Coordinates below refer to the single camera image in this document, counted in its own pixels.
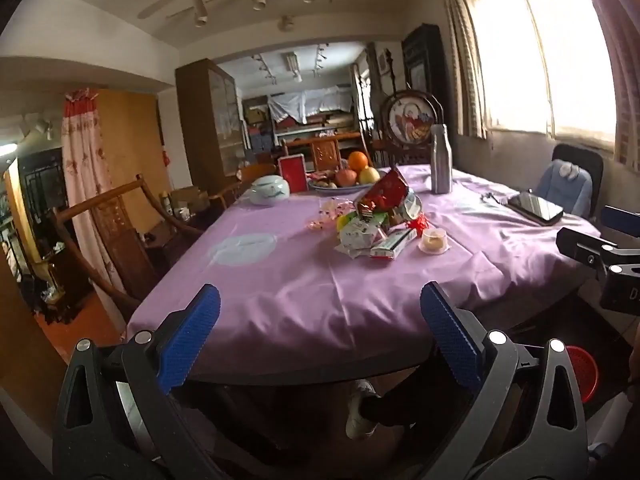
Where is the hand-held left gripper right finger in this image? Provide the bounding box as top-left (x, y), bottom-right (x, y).
top-left (420, 282), bottom-right (591, 480)

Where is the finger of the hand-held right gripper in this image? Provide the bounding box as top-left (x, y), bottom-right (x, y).
top-left (556, 227), bottom-right (621, 278)
top-left (601, 205), bottom-right (640, 233)

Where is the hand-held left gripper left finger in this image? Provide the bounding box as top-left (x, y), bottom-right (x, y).
top-left (52, 284), bottom-right (221, 480)

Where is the red mesh basket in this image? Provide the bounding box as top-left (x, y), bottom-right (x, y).
top-left (565, 345), bottom-right (599, 404)

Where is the black phone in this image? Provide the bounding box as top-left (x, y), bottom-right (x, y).
top-left (507, 191), bottom-right (565, 227)

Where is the black office chair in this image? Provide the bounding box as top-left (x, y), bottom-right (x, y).
top-left (552, 143), bottom-right (604, 221)

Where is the yellow jelly cup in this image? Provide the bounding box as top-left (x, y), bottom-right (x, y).
top-left (419, 227), bottom-right (449, 255)

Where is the dining table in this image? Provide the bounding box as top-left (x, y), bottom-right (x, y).
top-left (190, 340), bottom-right (436, 388)

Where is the person's white shoe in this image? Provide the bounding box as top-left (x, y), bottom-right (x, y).
top-left (345, 379), bottom-right (379, 441)

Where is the purple tablecloth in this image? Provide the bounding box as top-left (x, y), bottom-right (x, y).
top-left (125, 162), bottom-right (601, 386)

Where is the wooden armchair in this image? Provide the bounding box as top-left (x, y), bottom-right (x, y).
top-left (52, 174), bottom-right (201, 321)

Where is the cardboard box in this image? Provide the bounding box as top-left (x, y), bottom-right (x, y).
top-left (170, 186), bottom-right (211, 211)

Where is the pale ceramic jar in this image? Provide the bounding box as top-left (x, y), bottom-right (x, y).
top-left (249, 175), bottom-right (291, 207)

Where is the silver metal bottle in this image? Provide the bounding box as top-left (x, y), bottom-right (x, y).
top-left (430, 123), bottom-right (453, 195)

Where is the red snack bag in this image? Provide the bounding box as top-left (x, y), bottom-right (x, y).
top-left (355, 167), bottom-right (412, 213)

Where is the clear plastic wrapper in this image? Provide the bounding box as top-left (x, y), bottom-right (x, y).
top-left (306, 199), bottom-right (351, 233)

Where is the red box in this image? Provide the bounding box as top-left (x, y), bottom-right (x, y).
top-left (278, 154), bottom-right (308, 194)

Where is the window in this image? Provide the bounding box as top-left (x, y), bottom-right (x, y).
top-left (462, 0), bottom-right (618, 151)

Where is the blue fruit plate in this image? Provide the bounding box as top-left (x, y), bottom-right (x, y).
top-left (307, 170), bottom-right (386, 192)

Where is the pink floral curtain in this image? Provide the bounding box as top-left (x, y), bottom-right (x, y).
top-left (61, 89), bottom-right (126, 306)

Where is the wooden glass cabinet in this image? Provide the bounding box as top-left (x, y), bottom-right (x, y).
top-left (175, 58), bottom-right (247, 196)

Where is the round decorative screen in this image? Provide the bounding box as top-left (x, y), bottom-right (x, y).
top-left (380, 90), bottom-right (446, 153)

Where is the carved wooden chair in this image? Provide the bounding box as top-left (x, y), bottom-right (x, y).
top-left (282, 132), bottom-right (373, 173)

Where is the checked window curtain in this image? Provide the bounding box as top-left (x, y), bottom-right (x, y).
top-left (432, 0), bottom-right (488, 140)

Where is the dark carved cabinet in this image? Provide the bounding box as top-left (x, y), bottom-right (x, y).
top-left (401, 24), bottom-right (451, 131)

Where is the white hanging cloth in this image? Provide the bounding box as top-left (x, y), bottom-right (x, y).
top-left (267, 85), bottom-right (351, 123)

